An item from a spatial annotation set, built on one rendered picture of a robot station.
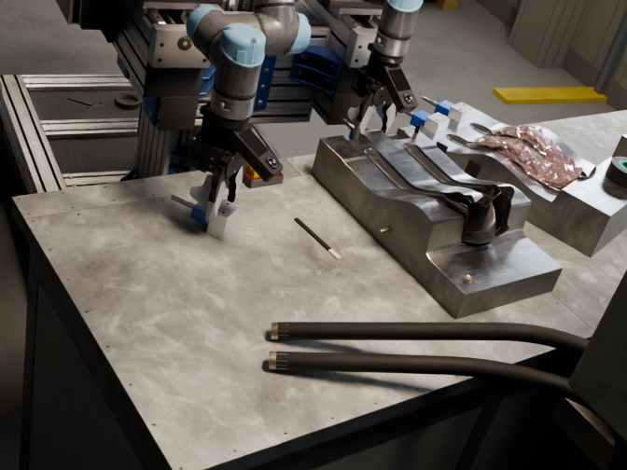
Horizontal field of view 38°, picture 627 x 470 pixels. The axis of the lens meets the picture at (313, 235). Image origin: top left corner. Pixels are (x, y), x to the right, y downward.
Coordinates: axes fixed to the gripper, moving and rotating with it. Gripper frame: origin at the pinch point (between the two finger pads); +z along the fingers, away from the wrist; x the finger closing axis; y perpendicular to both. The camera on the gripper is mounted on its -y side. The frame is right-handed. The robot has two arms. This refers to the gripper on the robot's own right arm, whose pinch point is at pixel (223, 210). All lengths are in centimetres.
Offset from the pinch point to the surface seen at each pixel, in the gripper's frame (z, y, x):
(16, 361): 85, 57, -15
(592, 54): 69, -33, -361
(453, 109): -3, -22, -73
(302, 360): 1.4, -29.8, 25.7
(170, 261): 4.7, 1.8, 14.4
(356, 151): -4.3, -12.9, -32.8
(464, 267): -1.3, -44.2, -13.7
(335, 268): 4.7, -22.8, -4.6
